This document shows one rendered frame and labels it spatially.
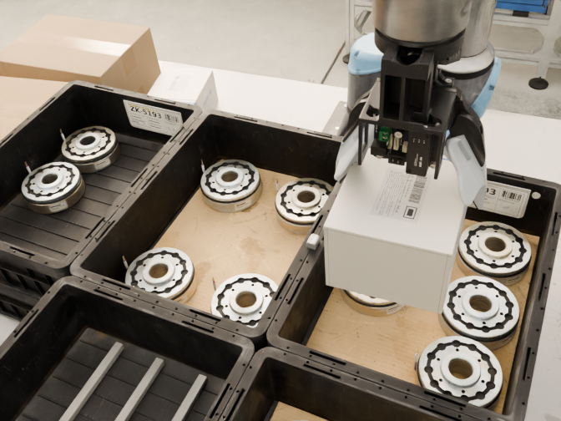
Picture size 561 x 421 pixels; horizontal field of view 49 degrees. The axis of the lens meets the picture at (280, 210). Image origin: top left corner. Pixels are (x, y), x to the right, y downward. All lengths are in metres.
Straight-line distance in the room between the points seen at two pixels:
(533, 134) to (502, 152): 0.10
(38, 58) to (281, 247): 0.80
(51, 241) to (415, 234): 0.68
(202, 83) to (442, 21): 1.00
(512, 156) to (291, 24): 2.11
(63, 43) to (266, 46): 1.70
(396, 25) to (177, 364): 0.56
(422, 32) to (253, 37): 2.76
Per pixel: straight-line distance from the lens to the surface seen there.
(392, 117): 0.51
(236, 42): 3.19
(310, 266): 0.81
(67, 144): 1.23
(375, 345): 0.86
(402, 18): 0.48
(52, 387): 0.91
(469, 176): 0.60
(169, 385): 0.86
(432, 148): 0.54
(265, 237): 0.99
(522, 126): 1.45
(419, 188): 0.62
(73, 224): 1.10
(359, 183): 0.62
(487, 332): 0.86
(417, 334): 0.87
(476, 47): 1.08
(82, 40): 1.56
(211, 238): 1.00
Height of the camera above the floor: 1.55
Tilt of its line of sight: 45 degrees down
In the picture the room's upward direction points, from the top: 6 degrees counter-clockwise
